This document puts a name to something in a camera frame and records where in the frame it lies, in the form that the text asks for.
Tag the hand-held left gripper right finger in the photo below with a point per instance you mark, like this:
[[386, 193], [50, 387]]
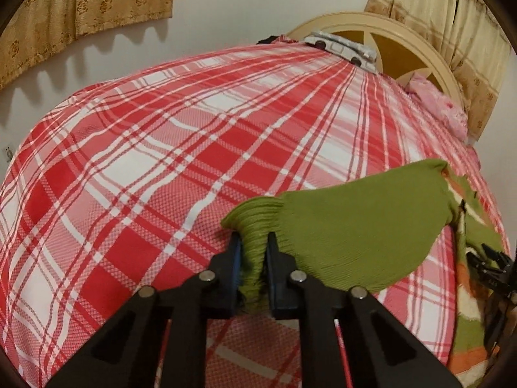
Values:
[[271, 268]]

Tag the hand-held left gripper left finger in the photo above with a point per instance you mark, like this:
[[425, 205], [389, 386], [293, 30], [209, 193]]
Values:
[[236, 259]]

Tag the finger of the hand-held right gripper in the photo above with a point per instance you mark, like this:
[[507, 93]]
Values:
[[482, 266]]

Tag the green knit sweater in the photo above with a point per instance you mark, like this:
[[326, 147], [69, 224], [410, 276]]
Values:
[[355, 230]]

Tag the red plaid blanket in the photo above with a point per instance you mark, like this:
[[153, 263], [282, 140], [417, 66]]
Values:
[[169, 161]]

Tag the pink ruffled pillow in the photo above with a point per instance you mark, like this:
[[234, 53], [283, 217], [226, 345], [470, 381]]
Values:
[[438, 103]]

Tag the black object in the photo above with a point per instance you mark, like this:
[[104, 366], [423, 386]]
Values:
[[266, 40]]

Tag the grey printed pillow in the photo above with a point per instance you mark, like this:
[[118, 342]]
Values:
[[343, 48]]

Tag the cream wooden headboard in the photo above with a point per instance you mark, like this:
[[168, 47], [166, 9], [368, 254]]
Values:
[[404, 44]]

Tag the beige patterned curtain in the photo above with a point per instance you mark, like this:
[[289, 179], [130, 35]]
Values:
[[80, 12], [456, 20]]

